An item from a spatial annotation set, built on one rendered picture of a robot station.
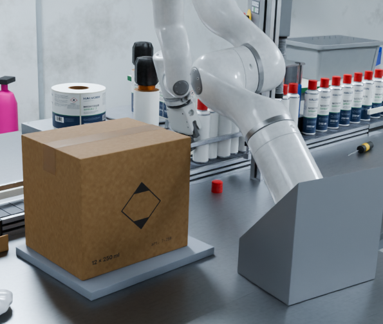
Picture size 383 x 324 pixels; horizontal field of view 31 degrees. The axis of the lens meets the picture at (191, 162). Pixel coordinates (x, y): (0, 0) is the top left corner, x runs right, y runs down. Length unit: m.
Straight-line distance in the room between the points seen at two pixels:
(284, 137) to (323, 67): 2.76
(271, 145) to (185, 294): 0.37
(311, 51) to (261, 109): 2.73
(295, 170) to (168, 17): 0.68
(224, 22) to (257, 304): 0.67
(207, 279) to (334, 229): 0.30
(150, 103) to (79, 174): 0.98
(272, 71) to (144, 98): 0.80
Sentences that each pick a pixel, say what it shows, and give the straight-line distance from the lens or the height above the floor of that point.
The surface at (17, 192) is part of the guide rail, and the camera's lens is 1.87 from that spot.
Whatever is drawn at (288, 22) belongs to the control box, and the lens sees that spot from 2.16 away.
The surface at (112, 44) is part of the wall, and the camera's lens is 5.41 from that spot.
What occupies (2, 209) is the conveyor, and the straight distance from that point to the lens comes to 1.83.
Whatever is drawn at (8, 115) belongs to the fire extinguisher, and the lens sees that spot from 4.76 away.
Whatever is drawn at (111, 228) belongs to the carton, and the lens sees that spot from 1.49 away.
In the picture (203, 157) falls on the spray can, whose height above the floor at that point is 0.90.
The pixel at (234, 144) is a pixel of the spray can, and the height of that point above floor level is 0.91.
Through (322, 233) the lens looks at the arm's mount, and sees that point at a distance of 1.46.
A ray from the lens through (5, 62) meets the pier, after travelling 4.97.
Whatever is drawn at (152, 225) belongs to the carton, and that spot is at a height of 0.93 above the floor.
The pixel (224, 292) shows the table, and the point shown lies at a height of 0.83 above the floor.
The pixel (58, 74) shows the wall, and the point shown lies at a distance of 5.26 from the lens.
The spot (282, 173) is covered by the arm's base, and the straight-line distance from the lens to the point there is 1.50.
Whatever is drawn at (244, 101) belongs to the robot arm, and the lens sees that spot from 1.56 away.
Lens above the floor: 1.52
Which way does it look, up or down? 17 degrees down
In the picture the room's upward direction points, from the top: 2 degrees clockwise
